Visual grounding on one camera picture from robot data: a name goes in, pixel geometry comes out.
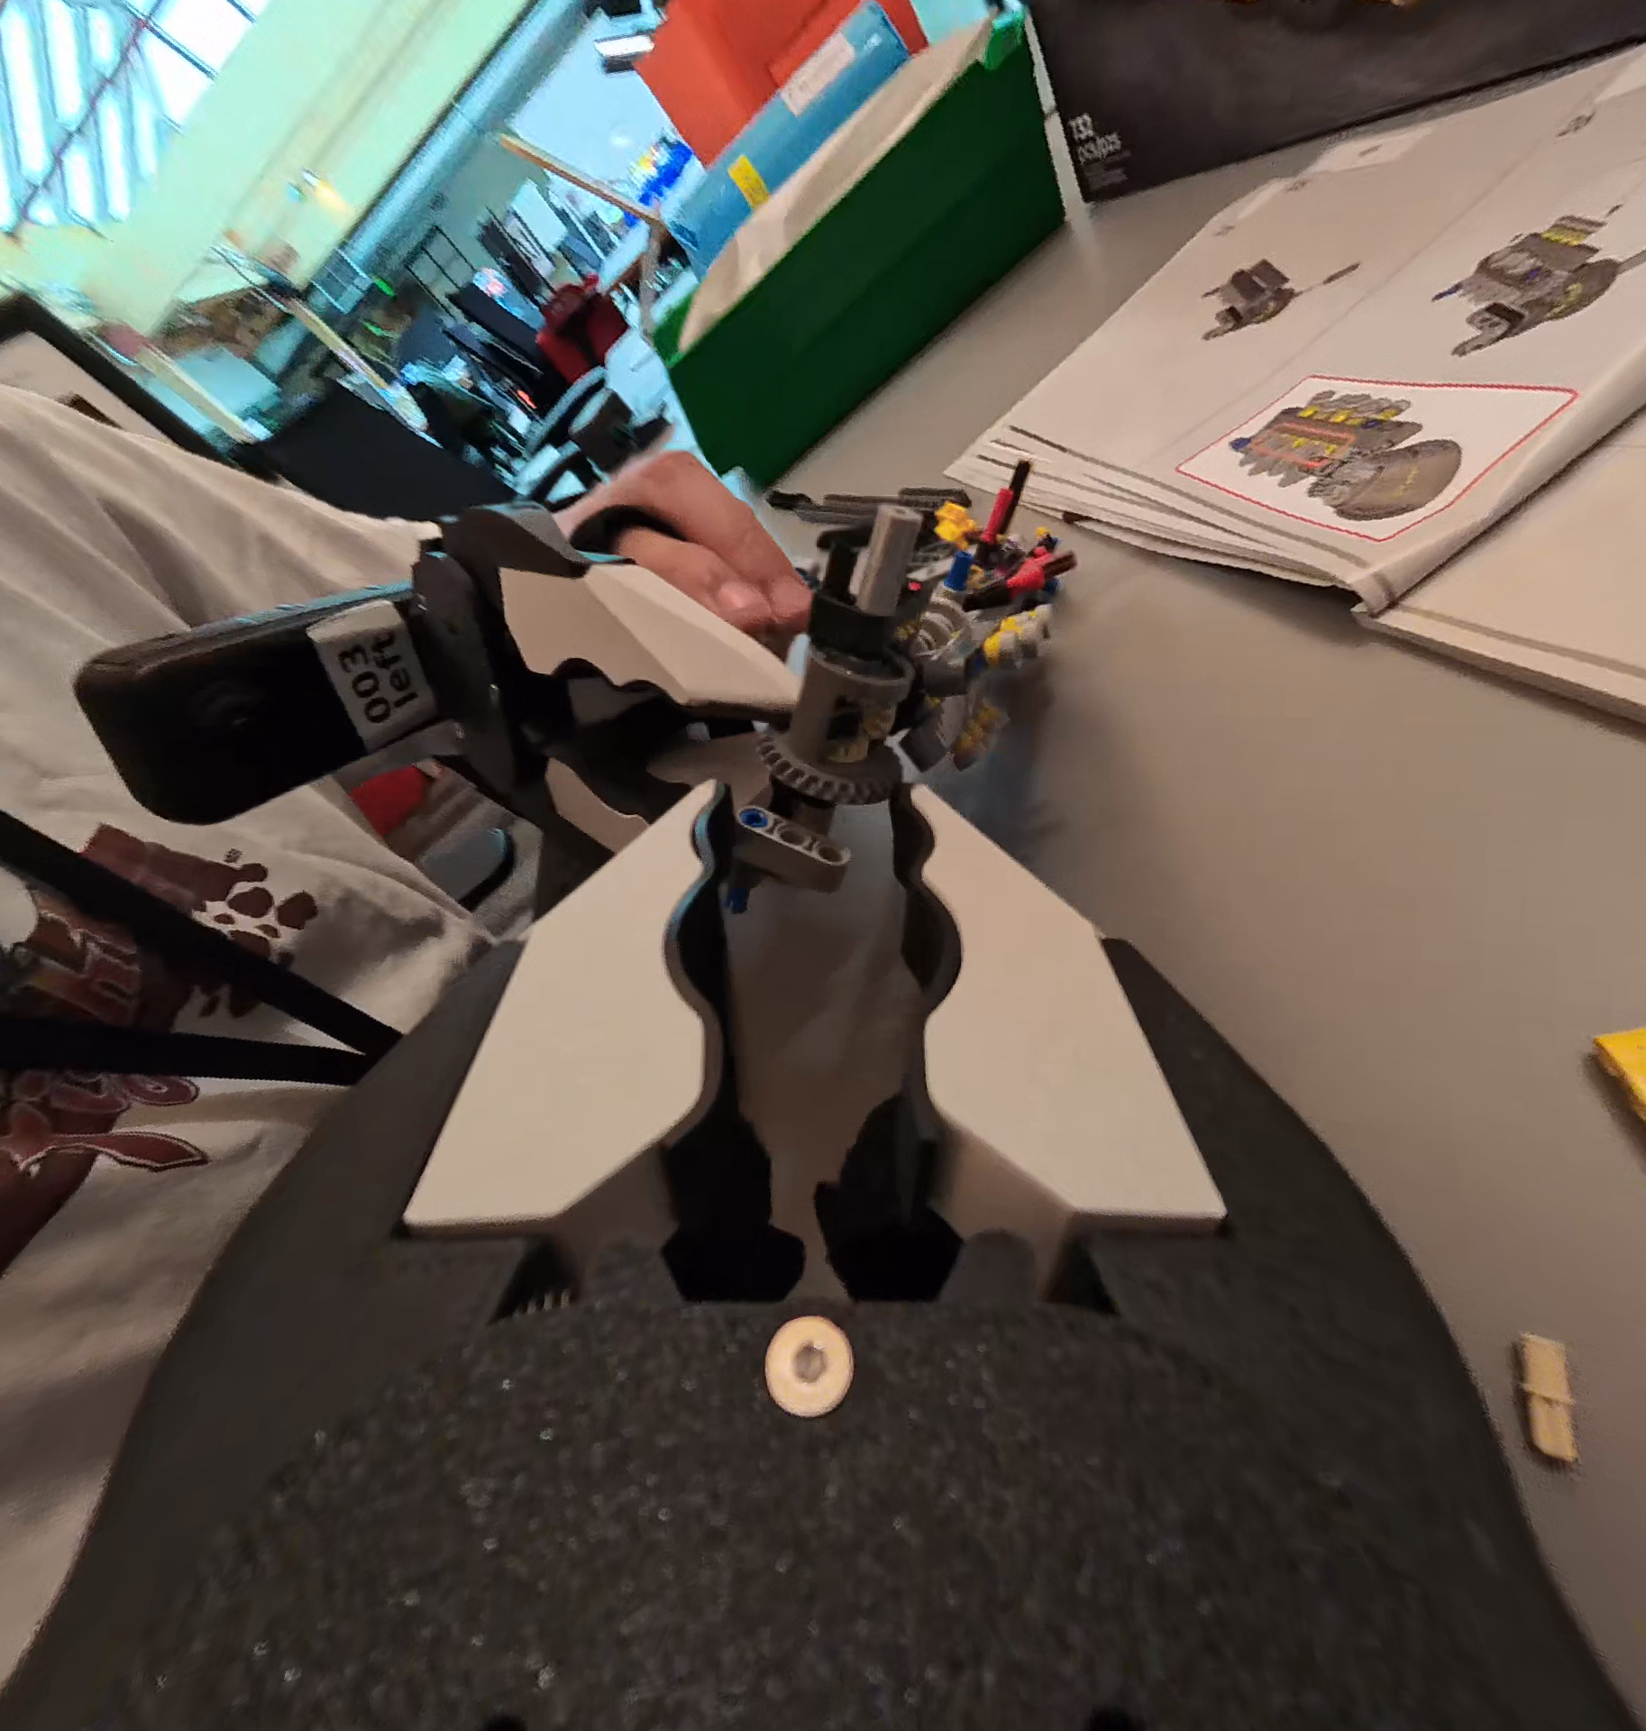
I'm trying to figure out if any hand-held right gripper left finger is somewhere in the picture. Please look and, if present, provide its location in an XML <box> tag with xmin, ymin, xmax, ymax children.
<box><xmin>401</xmin><ymin>783</ymin><xmax>809</xmax><ymax>1302</ymax></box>

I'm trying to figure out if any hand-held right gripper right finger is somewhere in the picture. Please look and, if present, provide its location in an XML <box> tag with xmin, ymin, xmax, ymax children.
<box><xmin>813</xmin><ymin>785</ymin><xmax>1232</xmax><ymax>1302</ymax></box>

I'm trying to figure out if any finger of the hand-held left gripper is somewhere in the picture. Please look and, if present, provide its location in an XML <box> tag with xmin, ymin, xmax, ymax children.
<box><xmin>496</xmin><ymin>557</ymin><xmax>809</xmax><ymax>717</ymax></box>
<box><xmin>538</xmin><ymin>736</ymin><xmax>762</xmax><ymax>856</ymax></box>

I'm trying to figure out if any brick-built car chassis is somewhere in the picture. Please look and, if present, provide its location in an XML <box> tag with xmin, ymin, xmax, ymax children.
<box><xmin>733</xmin><ymin>460</ymin><xmax>1081</xmax><ymax>910</ymax></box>

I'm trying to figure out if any toy car set box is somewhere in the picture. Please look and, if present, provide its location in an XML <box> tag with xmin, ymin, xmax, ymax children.
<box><xmin>1025</xmin><ymin>0</ymin><xmax>1646</xmax><ymax>205</ymax></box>

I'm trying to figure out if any person's left hand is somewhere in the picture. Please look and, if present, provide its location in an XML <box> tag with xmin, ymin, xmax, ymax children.
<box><xmin>556</xmin><ymin>450</ymin><xmax>817</xmax><ymax>640</ymax></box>

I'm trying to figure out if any green plastic bin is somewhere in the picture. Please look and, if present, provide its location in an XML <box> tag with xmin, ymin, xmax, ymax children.
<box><xmin>652</xmin><ymin>14</ymin><xmax>1070</xmax><ymax>489</ymax></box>

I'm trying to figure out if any blue rolled bundle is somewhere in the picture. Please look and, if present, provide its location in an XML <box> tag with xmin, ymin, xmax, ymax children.
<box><xmin>660</xmin><ymin>0</ymin><xmax>934</xmax><ymax>278</ymax></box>

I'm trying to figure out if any white paper sheet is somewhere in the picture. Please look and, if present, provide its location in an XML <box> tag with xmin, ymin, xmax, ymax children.
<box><xmin>674</xmin><ymin>27</ymin><xmax>998</xmax><ymax>356</ymax></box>

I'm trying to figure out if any tan connector pin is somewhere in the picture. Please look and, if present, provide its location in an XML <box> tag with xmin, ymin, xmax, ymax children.
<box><xmin>1512</xmin><ymin>1335</ymin><xmax>1578</xmax><ymax>1465</ymax></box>

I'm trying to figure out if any orange tote bag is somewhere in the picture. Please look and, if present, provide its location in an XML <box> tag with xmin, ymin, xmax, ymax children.
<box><xmin>633</xmin><ymin>0</ymin><xmax>892</xmax><ymax>164</ymax></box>

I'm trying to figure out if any building instruction booklet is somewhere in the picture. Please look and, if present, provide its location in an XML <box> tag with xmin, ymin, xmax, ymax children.
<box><xmin>944</xmin><ymin>27</ymin><xmax>1646</xmax><ymax>738</ymax></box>

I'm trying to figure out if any black strap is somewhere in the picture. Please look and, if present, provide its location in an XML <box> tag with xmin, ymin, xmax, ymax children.
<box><xmin>0</xmin><ymin>787</ymin><xmax>405</xmax><ymax>1086</ymax></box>

